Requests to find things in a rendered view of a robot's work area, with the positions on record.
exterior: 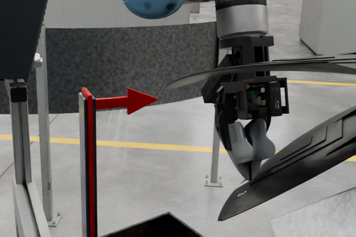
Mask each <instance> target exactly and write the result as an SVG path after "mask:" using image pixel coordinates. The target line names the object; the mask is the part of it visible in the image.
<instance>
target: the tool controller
mask: <svg viewBox="0 0 356 237"><path fill-rule="evenodd" d="M47 2H48V0H0V81H4V80H5V79H14V81H17V79H23V80H24V82H25V83H27V82H28V81H29V77H30V75H31V72H32V71H33V68H32V67H36V68H41V66H42V58H40V55H39V54H38V53H36V50H37V45H38V43H39V42H38V41H39V38H40V37H39V36H40V33H41V27H42V22H43V20H44V15H45V10H46V8H47V7H46V6H47Z"/></svg>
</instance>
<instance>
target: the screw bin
mask: <svg viewBox="0 0 356 237"><path fill-rule="evenodd" d="M166 235H167V236H168V237H204V236H203V235H202V234H200V233H199V232H197V231H196V230H195V229H193V228H192V227H190V226H189V225H187V224H186V223H184V222H183V221H182V220H180V219H179V218H178V217H176V216H175V215H173V214H172V213H171V212H166V213H164V214H161V215H158V216H155V217H152V218H149V219H147V220H144V221H141V222H139V223H136V224H133V225H130V226H127V227H124V228H122V229H119V230H117V231H114V232H111V233H108V234H105V235H103V236H100V237H164V236H166Z"/></svg>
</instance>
